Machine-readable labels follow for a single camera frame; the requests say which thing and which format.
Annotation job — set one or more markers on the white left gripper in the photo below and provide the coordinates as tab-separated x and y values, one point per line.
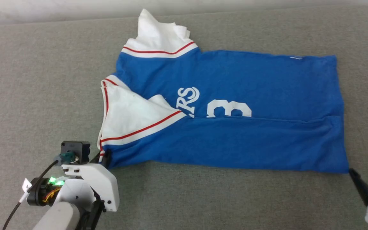
102	185

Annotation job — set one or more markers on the blue jersey with white sleeves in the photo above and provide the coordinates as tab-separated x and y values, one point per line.
251	140

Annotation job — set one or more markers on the grey fabric sofa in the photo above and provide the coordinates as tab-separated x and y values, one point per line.
43	80

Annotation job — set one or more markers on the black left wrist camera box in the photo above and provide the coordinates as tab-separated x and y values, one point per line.
75	151

